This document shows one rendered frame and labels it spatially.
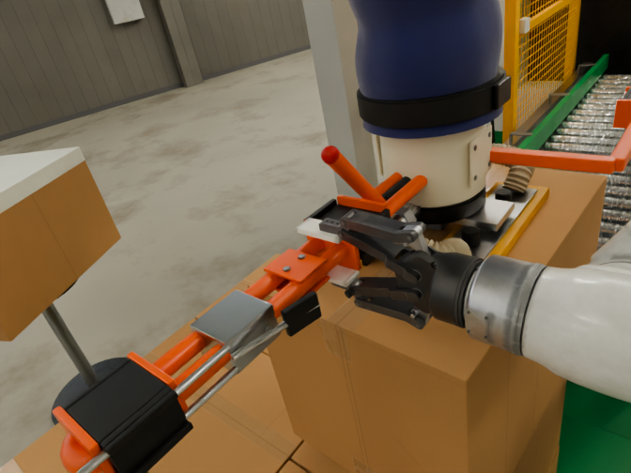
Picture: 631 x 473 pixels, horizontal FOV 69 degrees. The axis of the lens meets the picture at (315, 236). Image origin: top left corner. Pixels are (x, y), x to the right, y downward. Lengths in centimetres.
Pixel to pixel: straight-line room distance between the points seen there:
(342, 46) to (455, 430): 176
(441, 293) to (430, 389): 19
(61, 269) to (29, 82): 699
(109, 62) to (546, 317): 852
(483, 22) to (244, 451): 95
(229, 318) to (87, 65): 829
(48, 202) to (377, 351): 140
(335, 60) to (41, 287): 146
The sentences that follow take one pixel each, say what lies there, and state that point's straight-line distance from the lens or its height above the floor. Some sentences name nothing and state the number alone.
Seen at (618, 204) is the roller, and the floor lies 54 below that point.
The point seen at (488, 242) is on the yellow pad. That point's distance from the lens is 78.
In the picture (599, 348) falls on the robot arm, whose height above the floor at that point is 113.
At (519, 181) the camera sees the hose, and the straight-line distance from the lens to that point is 91.
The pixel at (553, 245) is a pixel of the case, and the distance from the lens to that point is 83.
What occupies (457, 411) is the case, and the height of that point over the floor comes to 93.
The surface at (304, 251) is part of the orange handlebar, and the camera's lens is 59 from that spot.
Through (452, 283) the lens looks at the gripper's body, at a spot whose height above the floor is 114.
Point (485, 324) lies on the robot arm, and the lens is 47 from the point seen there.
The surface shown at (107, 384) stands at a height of 114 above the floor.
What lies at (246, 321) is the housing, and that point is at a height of 113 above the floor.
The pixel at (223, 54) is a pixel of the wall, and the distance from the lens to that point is 921.
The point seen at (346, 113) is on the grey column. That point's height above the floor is 82.
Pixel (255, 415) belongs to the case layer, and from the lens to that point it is 119.
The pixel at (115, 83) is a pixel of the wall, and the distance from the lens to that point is 878.
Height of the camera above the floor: 143
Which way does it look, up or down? 30 degrees down
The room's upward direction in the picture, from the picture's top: 12 degrees counter-clockwise
